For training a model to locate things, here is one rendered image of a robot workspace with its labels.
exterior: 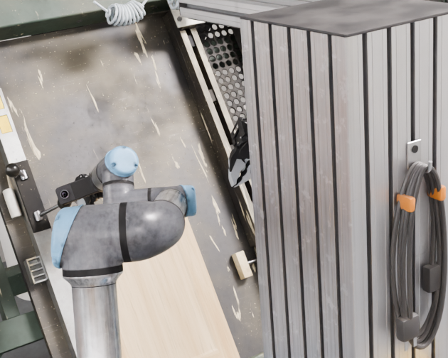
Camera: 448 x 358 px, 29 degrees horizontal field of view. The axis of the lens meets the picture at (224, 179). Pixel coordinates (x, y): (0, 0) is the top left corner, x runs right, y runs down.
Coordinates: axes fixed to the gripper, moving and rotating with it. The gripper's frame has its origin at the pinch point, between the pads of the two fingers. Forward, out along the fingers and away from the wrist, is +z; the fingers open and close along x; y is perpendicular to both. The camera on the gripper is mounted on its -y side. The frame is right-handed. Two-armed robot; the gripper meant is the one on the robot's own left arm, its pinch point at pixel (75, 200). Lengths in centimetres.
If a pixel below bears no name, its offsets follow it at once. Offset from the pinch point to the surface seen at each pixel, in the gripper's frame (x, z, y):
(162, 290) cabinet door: -30.1, 10.6, 19.2
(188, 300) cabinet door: -35.3, 10.6, 25.6
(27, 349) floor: -26, 227, 32
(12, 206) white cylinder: 4.9, 9.3, -14.0
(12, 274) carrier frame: 0, 120, 9
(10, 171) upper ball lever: 11.4, -3.3, -15.2
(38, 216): -0.2, 6.1, -9.3
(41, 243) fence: -7.2, 8.2, -10.2
